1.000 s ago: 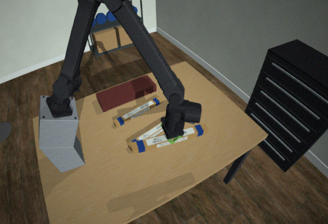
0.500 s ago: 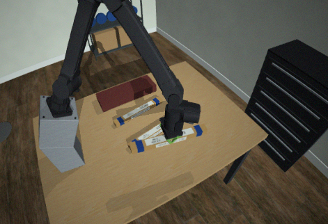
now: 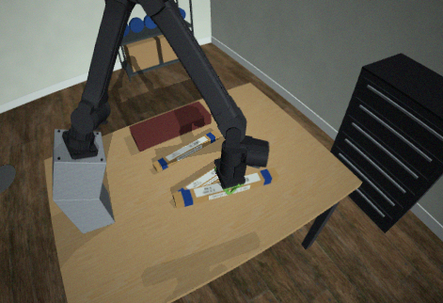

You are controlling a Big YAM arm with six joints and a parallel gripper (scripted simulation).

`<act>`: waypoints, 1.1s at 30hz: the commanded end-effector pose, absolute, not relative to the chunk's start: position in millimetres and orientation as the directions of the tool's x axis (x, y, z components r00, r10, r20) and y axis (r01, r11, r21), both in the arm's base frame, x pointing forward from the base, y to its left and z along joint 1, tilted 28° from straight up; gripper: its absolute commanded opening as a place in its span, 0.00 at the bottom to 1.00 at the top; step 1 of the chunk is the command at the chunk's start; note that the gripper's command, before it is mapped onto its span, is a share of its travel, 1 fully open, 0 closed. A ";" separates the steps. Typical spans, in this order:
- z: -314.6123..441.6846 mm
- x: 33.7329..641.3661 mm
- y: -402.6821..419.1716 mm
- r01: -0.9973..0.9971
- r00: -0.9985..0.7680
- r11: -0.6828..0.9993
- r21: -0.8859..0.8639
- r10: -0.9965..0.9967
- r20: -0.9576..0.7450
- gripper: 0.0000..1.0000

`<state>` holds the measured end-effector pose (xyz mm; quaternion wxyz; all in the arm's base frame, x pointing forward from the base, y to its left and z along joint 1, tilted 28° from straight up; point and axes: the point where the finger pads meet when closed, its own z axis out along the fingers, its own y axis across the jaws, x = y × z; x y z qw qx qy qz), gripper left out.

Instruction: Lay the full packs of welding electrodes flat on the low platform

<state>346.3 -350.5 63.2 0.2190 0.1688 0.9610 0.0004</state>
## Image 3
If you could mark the long tan cardboard box with blue bands and white label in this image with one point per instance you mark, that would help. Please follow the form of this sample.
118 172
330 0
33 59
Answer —
214 190

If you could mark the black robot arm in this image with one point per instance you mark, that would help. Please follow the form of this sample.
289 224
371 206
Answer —
94 109

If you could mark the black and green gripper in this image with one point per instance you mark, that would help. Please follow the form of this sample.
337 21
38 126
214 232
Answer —
225 175

